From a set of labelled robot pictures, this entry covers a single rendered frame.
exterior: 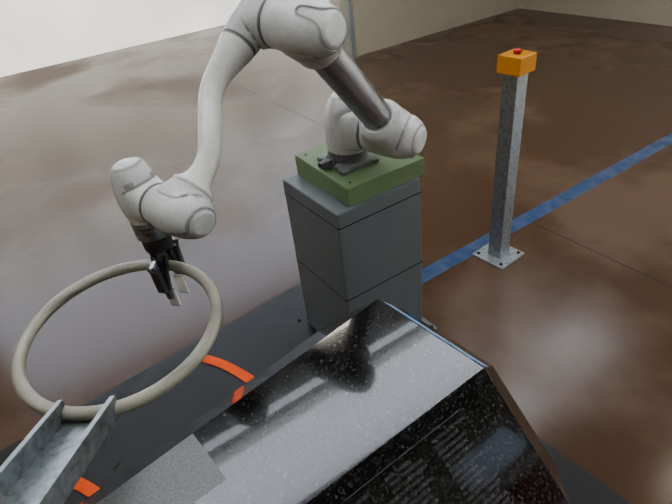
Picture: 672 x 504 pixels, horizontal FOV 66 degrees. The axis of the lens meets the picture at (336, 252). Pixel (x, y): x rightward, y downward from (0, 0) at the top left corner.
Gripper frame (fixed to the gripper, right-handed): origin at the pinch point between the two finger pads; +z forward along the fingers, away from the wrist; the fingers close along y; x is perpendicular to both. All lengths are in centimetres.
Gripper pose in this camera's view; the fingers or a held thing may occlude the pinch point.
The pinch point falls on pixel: (177, 290)
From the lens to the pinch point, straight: 154.5
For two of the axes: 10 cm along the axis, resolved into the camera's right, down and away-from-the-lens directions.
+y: -2.3, 6.4, -7.4
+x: 9.7, 0.8, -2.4
